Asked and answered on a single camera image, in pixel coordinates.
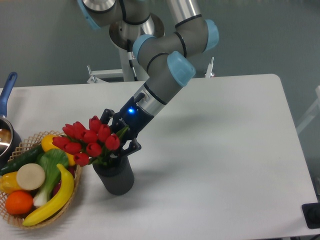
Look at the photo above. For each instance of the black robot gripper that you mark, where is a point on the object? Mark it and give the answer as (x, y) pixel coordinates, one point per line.
(132, 116)

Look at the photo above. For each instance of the red tulip bouquet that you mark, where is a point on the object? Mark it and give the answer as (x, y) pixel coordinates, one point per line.
(96, 144)

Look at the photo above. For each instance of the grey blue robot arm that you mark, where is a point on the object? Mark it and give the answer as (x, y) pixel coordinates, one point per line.
(164, 58)

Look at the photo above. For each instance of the dark grey ribbed vase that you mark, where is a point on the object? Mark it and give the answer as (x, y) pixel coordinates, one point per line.
(117, 180)

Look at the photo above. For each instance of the red fruit toy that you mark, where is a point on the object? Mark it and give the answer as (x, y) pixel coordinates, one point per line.
(72, 170)

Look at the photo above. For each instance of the yellow squash toy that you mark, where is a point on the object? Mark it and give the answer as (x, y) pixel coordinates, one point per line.
(47, 143)

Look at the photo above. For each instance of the green bok choy toy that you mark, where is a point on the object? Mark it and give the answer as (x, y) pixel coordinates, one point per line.
(48, 162)

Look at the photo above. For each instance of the yellow plastic banana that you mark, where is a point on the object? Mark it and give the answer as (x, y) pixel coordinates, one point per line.
(56, 203)

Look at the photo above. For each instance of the green cucumber toy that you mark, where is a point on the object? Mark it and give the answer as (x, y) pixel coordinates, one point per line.
(28, 157)

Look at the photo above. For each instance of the beige round radish slice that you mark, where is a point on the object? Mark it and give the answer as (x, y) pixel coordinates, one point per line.
(30, 176)

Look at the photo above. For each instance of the yellow bell pepper toy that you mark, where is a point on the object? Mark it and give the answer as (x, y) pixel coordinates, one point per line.
(9, 184)

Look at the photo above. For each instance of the orange plastic orange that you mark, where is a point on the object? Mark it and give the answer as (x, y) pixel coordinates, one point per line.
(19, 203)

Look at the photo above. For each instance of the black device table corner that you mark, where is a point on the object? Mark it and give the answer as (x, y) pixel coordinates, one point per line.
(311, 212)

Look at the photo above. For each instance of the dark pot blue handle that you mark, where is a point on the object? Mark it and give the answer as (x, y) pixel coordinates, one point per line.
(9, 138)

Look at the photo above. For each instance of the white frame at right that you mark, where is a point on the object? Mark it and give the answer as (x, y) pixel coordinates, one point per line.
(310, 113)

